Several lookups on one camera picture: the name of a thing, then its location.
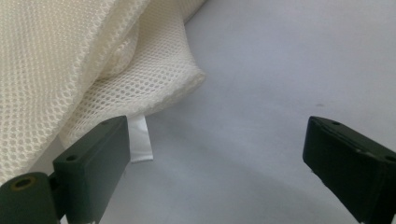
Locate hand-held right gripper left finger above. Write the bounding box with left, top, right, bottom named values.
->
left=51, top=115, right=132, bottom=224

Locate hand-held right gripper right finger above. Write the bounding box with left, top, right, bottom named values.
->
left=302, top=116, right=396, bottom=224

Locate cream towel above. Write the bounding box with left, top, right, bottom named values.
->
left=0, top=0, right=208, bottom=188

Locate light blue table mat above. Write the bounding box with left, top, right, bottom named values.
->
left=29, top=0, right=396, bottom=224

